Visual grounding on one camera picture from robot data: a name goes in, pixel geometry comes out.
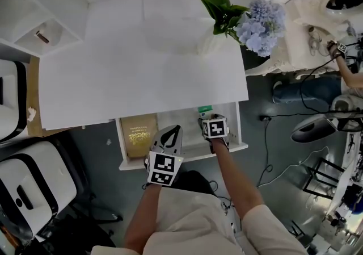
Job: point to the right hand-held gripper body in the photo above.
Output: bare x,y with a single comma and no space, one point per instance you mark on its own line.
215,127

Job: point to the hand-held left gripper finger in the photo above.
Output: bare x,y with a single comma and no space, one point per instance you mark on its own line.
181,140
157,140

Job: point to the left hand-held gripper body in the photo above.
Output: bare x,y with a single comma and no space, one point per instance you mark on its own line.
163,167

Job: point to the white drawer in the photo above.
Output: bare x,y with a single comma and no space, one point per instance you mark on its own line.
187,134

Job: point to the small green white box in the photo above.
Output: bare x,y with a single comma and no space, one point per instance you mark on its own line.
204,110

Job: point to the person's left forearm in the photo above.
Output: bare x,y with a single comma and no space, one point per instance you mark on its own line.
141,214

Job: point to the person's right forearm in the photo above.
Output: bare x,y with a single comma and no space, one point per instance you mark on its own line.
238,180

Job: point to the brown book with gold print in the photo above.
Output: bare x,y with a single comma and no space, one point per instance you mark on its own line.
139,134

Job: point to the person's dark legs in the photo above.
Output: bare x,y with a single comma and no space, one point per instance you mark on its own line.
195,181

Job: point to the black power adapter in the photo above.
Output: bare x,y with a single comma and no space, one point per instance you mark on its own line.
265,118

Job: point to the white desk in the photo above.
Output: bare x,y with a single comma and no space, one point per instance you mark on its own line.
141,83

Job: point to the person's cream shirt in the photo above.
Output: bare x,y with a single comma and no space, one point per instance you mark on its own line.
193,225

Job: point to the white ribbed vase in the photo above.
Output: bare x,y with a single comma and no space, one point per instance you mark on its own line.
210,42

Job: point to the white robot with black base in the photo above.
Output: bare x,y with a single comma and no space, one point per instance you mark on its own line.
314,129

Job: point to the lilac flowers with green leaves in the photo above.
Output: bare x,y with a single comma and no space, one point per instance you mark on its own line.
261,29

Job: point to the cream carved vanity table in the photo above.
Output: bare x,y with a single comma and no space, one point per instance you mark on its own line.
297,35

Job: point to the crumpled white paper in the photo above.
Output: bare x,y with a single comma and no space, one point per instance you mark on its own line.
32,113

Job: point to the large white grey robot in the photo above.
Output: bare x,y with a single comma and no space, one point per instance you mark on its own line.
34,180
10,100

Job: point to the cardboard box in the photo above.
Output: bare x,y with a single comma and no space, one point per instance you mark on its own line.
34,89

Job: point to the grey metal chair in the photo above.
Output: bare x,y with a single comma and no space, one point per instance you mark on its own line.
300,234

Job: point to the black metal frame stand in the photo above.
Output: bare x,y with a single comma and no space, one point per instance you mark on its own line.
320,180

